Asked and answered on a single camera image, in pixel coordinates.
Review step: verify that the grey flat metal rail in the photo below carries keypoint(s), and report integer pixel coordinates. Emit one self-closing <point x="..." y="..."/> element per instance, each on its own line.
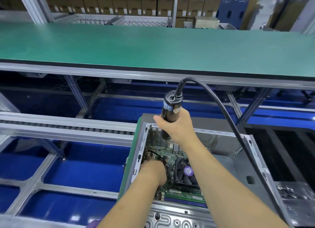
<point x="59" y="127"/>

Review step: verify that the person's left hand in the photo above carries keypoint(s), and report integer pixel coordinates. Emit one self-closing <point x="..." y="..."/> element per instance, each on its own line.
<point x="153" y="173"/>

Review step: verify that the grey metal computer case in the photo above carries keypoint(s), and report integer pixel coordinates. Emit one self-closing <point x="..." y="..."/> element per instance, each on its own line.
<point x="231" y="151"/>

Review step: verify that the person's right hand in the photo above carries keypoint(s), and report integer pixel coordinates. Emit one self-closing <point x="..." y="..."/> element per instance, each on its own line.
<point x="179" y="129"/>

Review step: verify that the person's right forearm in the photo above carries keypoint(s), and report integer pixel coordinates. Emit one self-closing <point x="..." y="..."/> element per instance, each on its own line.
<point x="236" y="191"/>

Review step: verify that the black CPU cooler fan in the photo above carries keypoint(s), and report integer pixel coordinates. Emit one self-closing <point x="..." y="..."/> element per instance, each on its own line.
<point x="189" y="172"/>

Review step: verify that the green conveyor belt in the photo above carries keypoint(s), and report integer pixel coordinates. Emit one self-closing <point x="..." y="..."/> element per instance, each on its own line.
<point x="98" y="45"/>

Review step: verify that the stack of cardboard boxes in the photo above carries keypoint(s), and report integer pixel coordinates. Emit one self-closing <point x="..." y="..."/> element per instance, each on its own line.
<point x="128" y="1"/>

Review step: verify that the clear plastic screw tray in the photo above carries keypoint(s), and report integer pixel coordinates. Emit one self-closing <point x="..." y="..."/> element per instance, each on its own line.
<point x="298" y="198"/>

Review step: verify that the grey roller conveyor rail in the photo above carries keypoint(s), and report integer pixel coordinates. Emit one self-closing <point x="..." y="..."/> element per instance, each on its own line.
<point x="24" y="220"/>

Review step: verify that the person's left forearm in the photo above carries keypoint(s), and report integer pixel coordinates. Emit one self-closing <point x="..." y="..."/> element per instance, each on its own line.
<point x="130" y="208"/>

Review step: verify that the green motherboard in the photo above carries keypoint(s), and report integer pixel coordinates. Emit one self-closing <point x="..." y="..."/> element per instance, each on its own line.
<point x="167" y="186"/>

